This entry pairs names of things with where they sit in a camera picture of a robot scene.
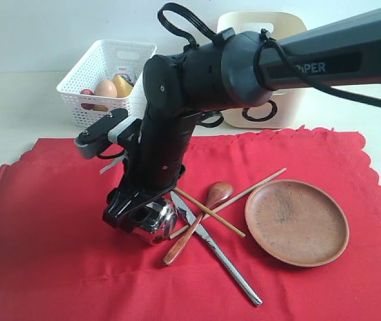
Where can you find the white perforated plastic basket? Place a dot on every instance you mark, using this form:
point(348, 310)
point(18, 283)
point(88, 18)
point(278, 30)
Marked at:
point(99, 63)

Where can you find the brown wooden spoon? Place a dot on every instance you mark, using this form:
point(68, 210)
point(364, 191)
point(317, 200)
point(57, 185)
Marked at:
point(217, 193)

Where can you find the yellow lemon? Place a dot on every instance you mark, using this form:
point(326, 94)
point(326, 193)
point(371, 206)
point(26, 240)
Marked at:
point(100, 108)

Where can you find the steel table knife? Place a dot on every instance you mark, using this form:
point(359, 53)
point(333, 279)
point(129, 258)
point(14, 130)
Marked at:
point(190, 218)

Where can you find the blue white milk carton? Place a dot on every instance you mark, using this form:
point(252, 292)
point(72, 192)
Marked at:
point(127, 73)

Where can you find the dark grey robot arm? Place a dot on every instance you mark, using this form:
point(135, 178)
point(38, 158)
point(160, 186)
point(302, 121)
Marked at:
point(237, 70)

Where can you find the red table cloth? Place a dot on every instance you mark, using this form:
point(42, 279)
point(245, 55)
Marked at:
point(60, 261)

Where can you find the red sausage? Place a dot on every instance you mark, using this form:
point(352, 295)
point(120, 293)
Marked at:
point(87, 106)

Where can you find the upper wooden chopstick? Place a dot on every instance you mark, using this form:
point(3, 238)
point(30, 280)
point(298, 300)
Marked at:
point(248, 190)

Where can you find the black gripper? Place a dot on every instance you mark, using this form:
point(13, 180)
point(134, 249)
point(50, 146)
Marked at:
point(152, 169)

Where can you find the beige egg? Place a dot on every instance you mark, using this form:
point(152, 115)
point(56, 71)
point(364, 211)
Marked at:
point(106, 88)

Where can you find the shiny steel cup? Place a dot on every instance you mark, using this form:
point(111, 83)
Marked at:
point(155, 221)

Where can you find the brown wooden plate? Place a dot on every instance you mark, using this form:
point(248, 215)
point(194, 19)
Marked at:
point(297, 223)

